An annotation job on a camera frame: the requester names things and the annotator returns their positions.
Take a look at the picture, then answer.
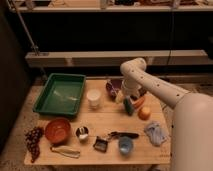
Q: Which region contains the green yellow sponge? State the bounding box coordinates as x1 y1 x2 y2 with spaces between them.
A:
123 97 135 116

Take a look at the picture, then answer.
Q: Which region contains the orange bowl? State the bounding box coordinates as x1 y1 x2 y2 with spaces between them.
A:
44 118 71 144

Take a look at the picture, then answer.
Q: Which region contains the green plastic tray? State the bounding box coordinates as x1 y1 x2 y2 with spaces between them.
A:
33 73 86 117

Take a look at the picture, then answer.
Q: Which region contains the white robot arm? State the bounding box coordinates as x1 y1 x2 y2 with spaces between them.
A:
120 58 213 171

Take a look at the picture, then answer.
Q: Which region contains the light blue cloth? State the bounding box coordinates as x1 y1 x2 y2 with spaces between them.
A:
144 121 168 147

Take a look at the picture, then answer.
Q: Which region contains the small metal cup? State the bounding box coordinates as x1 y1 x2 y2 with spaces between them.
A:
76 126 89 141

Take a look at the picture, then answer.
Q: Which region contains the small dark square dish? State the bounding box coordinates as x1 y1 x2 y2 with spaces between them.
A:
93 136 108 152

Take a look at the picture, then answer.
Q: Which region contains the wooden shelf beam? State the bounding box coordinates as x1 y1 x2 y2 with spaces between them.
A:
25 50 213 68

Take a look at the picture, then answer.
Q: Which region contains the bunch of dark grapes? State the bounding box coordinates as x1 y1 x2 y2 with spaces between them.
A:
25 127 44 163

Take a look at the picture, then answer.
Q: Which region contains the metal pole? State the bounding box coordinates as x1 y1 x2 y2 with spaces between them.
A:
10 0 48 81

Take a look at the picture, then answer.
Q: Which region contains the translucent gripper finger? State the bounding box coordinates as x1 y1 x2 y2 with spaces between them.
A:
115 90 124 104

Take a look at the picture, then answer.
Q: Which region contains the orange fruit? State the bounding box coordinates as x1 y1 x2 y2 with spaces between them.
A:
138 107 151 120

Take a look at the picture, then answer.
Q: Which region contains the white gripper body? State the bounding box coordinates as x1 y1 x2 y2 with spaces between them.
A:
121 80 140 98

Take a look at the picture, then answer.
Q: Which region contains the white plastic cup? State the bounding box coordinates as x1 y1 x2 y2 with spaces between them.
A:
86 89 101 108

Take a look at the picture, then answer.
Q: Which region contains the orange carrot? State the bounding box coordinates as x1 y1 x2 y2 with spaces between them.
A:
133 96 145 109

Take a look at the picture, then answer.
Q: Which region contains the blue cup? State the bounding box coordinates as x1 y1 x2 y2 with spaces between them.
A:
118 136 133 155

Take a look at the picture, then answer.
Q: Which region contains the purple bowl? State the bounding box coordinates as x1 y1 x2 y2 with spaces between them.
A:
105 79 122 99

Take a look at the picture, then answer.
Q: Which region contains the black handled tool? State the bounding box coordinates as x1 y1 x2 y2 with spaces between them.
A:
107 131 139 140

